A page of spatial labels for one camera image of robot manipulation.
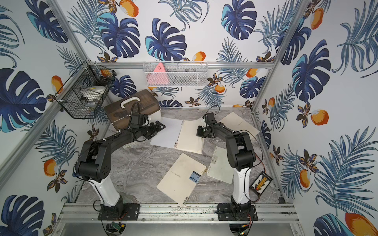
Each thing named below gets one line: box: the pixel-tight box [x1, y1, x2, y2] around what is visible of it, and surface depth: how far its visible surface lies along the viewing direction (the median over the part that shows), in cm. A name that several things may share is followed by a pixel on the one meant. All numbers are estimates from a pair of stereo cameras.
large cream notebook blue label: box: [156, 152, 207, 206], surface depth 87 cm
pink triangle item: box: [146, 62, 169, 86], surface depth 92 cm
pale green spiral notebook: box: [206, 146, 235, 185], surface depth 92 cm
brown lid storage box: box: [104, 88, 161, 132], surface depth 99 cm
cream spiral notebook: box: [149, 117, 206, 155], surface depth 103 cm
